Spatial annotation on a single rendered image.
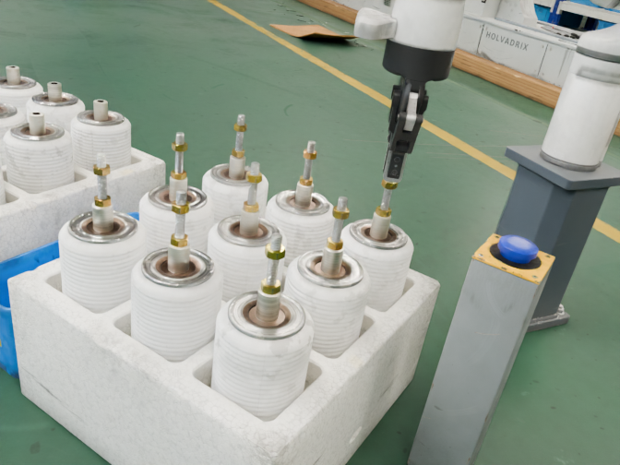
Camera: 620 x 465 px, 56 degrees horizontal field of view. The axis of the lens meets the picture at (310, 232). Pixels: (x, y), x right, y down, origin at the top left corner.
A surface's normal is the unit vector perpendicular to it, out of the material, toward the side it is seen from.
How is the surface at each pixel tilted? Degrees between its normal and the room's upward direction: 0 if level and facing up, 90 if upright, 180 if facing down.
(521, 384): 0
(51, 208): 90
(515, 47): 90
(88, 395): 90
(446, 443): 90
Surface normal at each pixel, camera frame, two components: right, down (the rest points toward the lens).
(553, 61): -0.89, 0.10
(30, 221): 0.83, 0.36
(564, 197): -0.33, 0.41
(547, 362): 0.14, -0.87
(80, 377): -0.55, 0.33
